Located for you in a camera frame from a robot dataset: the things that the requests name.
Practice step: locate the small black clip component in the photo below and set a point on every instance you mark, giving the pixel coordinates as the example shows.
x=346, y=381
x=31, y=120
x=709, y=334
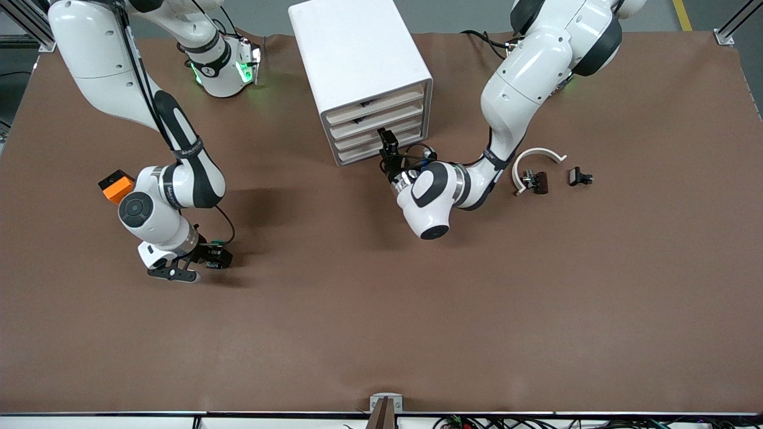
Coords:
x=576, y=176

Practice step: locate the grey metal bracket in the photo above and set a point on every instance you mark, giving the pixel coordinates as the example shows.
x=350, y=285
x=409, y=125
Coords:
x=386, y=400

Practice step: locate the brown table cover sheet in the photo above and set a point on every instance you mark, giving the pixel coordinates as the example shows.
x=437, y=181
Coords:
x=381, y=298

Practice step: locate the white table edge rail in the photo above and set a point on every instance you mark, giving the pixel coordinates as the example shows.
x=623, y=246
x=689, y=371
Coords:
x=89, y=422

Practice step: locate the white plastic bin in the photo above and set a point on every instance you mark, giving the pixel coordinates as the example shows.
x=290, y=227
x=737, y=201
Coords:
x=357, y=142

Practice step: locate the orange and black box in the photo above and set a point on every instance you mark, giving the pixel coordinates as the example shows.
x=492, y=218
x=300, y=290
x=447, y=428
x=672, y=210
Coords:
x=116, y=192

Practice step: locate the white drawer with wooden front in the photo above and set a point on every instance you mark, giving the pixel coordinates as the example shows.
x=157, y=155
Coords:
x=369, y=125
x=381, y=106
x=357, y=156

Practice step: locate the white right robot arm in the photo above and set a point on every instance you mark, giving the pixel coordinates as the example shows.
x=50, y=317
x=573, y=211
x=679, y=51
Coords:
x=95, y=53

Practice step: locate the white drawer cabinet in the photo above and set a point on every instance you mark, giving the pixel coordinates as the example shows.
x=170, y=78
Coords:
x=351, y=47

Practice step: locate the dark brown small component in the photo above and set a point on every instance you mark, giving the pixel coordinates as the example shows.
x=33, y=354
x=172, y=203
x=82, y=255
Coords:
x=541, y=182

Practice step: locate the white curved plastic part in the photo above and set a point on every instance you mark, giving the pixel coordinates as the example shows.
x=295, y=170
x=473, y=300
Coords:
x=536, y=151

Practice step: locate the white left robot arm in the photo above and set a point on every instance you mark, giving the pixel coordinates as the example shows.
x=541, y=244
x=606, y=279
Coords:
x=524, y=65

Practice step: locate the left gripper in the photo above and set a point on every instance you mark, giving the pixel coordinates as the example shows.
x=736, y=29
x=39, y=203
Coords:
x=394, y=166

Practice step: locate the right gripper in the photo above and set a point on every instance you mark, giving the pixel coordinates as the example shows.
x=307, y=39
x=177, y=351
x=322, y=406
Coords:
x=205, y=248

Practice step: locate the aluminium frame post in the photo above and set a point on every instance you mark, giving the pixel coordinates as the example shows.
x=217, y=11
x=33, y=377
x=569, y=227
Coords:
x=42, y=40
x=724, y=36

